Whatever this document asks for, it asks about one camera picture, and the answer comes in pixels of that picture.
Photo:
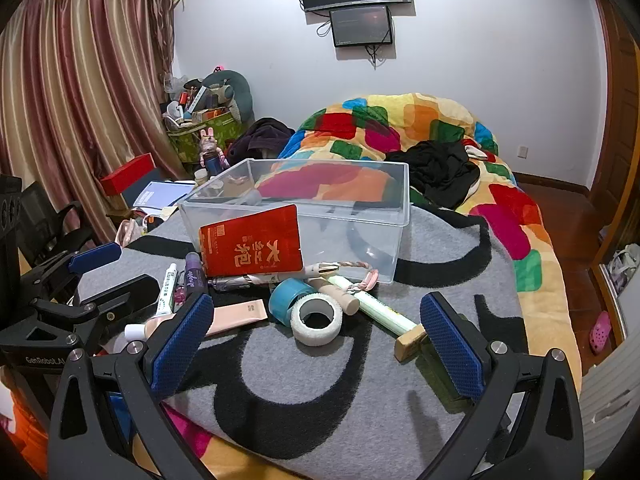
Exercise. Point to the green storage bag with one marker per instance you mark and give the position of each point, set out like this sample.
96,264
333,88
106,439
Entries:
220,132

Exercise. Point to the colourful patchwork quilt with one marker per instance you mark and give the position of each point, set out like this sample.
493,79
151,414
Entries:
425,120

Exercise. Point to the patterned pen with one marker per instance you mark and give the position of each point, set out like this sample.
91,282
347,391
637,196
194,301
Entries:
230,283

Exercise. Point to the black mesh chair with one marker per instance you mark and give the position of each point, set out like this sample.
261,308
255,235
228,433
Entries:
45,210

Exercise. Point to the clear plastic storage box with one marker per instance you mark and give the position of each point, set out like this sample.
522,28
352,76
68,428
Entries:
350,240

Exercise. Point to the dark blue box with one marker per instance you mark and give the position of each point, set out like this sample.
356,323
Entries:
145,190

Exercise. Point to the pink cream tube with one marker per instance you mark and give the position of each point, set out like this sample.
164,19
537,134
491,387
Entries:
235,315

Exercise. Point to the wooden brush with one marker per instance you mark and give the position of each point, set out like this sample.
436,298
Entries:
407,345

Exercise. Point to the white tape roll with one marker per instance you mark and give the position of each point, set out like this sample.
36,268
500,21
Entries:
320,337

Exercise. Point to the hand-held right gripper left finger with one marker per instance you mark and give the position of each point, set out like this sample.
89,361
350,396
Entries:
182,340

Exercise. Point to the pink pouch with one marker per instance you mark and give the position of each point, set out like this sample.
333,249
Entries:
130,230

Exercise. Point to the blue tape roll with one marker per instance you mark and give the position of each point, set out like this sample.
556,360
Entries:
282,300

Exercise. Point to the red paper packet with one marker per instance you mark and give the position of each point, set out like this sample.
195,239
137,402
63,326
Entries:
250,245

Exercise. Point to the stack of white papers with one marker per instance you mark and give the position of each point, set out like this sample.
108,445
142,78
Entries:
160,194

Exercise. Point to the red box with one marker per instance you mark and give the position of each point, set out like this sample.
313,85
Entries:
127,172

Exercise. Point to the purple bottle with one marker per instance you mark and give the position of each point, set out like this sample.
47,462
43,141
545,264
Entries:
195,275

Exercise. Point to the white cloth piece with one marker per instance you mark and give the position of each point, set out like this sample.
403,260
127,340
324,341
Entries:
475,151

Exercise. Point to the white wall socket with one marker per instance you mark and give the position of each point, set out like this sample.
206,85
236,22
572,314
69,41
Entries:
523,152

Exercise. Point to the pale green tube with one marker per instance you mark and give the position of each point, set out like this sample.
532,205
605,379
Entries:
385,315

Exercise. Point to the dark purple clothes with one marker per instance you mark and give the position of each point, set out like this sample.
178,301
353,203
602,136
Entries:
262,135

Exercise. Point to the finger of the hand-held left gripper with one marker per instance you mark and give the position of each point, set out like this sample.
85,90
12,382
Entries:
125,295
97,257

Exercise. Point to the grey and black blanket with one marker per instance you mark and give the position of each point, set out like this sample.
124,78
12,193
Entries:
300,400

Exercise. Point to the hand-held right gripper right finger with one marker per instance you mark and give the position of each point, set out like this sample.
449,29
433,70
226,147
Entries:
450,345

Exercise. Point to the black clothes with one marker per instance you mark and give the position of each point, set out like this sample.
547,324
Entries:
440,170

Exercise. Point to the wooden door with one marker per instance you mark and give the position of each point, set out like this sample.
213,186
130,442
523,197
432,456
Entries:
620,110

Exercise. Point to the grey neck pillow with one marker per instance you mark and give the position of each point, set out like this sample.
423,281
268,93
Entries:
240,92

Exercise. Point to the beige cosmetic stick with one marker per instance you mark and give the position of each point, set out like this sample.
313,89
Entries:
340,300

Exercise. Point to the pink bunny figure bottle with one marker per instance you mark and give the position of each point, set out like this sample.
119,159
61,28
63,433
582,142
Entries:
210,155

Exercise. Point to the pink clog shoe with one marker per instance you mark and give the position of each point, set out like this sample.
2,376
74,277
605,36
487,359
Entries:
600,332

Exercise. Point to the white ointment tube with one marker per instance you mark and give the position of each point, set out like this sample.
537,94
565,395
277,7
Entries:
165,292

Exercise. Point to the striped pink curtain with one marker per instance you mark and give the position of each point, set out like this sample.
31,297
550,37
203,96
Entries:
75,85

